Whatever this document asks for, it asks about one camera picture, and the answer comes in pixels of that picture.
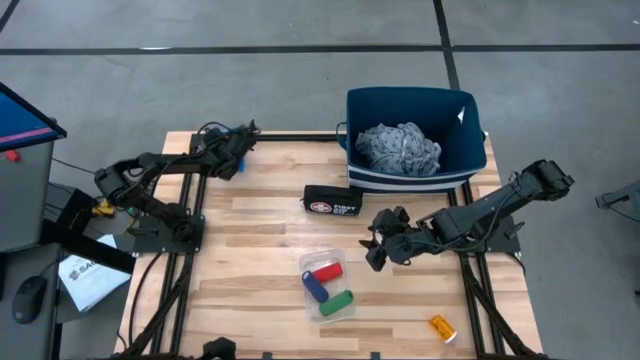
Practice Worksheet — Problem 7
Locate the green marker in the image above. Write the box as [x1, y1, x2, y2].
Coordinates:
[318, 289, 355, 318]

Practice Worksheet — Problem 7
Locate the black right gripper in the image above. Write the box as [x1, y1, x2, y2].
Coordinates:
[358, 219, 431, 273]

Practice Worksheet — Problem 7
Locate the blue screen monitor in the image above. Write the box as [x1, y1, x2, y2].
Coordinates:
[0, 82, 68, 154]

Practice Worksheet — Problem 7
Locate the red bandage roll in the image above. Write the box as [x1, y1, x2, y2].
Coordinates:
[312, 261, 345, 284]

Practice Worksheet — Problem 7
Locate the black rounded object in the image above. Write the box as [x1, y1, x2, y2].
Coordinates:
[202, 337, 237, 360]

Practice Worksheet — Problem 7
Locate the black power cable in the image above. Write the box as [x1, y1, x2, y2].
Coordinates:
[127, 252, 164, 351]

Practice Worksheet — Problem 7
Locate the grey patterned cloth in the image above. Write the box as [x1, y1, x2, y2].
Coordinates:
[354, 121, 443, 177]

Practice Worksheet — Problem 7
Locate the yellow connector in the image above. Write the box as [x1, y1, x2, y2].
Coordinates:
[92, 198, 117, 217]

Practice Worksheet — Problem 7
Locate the black metal beam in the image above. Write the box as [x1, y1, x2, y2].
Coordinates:
[40, 187, 137, 275]

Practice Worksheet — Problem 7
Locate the clear plastic bag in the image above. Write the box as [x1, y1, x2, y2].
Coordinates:
[298, 248, 357, 325]

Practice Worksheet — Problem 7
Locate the dark grey desk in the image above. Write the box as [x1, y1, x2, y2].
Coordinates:
[0, 243, 64, 360]

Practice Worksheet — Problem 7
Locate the blue bandage roll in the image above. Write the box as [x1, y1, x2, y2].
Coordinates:
[301, 270, 330, 304]

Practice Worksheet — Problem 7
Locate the grey metal cabinet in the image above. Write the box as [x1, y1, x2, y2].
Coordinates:
[0, 139, 56, 254]

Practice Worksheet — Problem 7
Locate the grey metal stand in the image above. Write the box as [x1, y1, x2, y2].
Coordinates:
[594, 179, 640, 224]

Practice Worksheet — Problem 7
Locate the black first aid kit pouch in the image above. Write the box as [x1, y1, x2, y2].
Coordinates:
[302, 184, 365, 217]

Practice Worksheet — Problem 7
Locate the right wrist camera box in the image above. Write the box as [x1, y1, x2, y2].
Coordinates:
[373, 205, 411, 232]

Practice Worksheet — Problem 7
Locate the orange pill bottle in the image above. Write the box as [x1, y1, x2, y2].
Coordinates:
[428, 313, 458, 345]

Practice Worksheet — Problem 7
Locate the navy white striped fabric basket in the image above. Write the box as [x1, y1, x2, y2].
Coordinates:
[337, 86, 489, 195]

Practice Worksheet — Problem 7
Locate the black computer mouse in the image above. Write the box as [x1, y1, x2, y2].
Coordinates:
[11, 275, 48, 325]

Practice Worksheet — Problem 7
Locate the white printed paper booklet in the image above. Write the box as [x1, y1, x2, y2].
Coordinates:
[57, 233, 132, 313]

